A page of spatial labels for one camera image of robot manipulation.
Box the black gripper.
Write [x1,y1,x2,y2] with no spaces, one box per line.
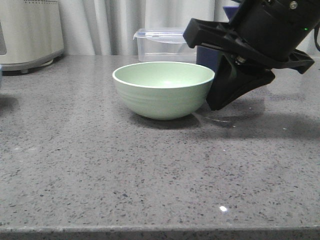
[183,0,320,111]

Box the light green bowl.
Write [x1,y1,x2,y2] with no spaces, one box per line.
[112,61,215,120]

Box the light blue bowl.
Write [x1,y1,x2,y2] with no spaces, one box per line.
[0,65,3,88]

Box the dark blue saucepan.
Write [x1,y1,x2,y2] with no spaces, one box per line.
[196,45,220,73]

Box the clear plastic food container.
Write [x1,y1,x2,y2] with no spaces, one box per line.
[133,27,197,63]

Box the grey curtain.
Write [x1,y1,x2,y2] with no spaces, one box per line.
[58,0,238,56]

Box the white countertop appliance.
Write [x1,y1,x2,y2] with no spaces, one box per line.
[0,0,64,73]

